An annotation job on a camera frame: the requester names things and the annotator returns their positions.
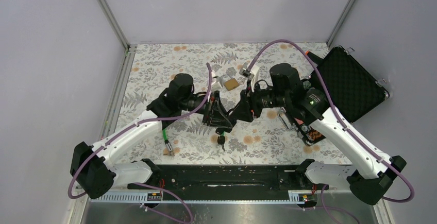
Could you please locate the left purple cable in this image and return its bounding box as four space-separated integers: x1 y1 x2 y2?
68 62 214 200

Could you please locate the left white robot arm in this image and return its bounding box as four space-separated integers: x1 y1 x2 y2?
69 72 230 199

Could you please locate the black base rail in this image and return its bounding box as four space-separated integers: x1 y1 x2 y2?
147 165 323 202

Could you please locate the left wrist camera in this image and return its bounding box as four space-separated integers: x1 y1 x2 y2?
211 71 224 92

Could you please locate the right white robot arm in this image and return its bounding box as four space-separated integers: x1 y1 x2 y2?
230 63 406 205

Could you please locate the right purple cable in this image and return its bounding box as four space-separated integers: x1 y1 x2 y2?
247 39 416 203

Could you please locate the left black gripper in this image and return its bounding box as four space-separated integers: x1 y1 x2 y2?
180 90 233 127

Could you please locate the brass padlock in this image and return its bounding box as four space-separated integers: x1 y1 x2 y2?
221 75 240 91

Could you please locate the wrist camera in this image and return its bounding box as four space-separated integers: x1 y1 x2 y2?
239 62 260 92
211 71 224 92

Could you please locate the purple cable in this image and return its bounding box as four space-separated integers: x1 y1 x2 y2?
247 39 416 203
68 62 214 200

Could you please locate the green cable lock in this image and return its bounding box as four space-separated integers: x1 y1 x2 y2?
162 129 175 156

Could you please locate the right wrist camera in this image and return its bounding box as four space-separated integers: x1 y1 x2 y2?
239 62 260 92

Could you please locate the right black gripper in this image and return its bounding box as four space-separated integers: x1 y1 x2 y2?
229 79 290 123

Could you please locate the black orange marker pen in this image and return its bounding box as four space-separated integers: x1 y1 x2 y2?
306 50 323 65

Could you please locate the black padlock with keys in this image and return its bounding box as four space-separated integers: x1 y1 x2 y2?
216 121 237 151

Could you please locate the floral table mat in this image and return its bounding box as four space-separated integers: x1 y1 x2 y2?
116 43 349 165

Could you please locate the black poker chip case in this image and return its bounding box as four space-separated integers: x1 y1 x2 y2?
278 45 390 147

